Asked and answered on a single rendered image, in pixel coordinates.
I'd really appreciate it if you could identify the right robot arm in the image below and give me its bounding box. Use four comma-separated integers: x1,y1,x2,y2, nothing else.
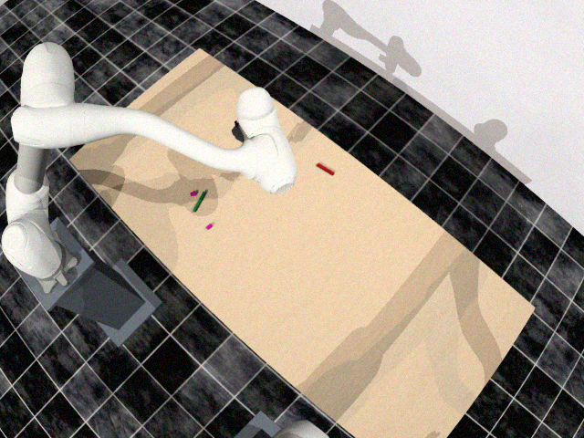
272,420,329,438

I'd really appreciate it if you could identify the dark green rod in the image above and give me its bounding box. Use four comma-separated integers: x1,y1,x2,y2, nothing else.
193,192,206,212

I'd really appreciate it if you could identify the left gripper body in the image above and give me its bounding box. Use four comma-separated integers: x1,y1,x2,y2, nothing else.
232,120,245,142

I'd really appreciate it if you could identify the dark red rod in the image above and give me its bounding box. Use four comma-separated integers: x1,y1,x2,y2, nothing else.
317,163,335,176

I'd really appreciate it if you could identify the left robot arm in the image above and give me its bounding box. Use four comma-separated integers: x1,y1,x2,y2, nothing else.
2,42,297,294

